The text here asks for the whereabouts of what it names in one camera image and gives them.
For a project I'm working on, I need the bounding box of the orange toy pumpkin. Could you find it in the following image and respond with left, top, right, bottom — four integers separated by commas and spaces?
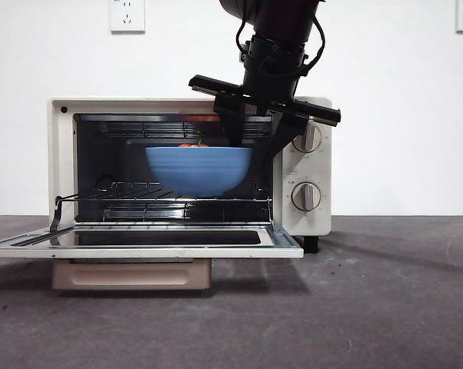
177, 130, 211, 149

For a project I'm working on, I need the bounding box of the oven door with beige handle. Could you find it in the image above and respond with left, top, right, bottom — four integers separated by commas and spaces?
0, 224, 305, 291

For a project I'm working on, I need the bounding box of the white Toshiba toaster oven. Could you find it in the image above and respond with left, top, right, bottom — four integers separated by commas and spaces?
48, 95, 333, 254

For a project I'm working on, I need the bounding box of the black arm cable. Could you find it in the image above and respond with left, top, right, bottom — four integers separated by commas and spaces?
235, 18, 255, 63
299, 15, 327, 75

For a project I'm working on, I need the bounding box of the blue ribbed bowl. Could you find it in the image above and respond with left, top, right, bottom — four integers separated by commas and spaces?
145, 145, 254, 198

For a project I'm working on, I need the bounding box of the beige oven dial knob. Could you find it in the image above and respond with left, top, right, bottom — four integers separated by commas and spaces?
291, 181, 322, 212
291, 121, 323, 153

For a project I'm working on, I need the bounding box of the metal wire oven rack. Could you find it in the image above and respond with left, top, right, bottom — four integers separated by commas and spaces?
49, 179, 275, 234

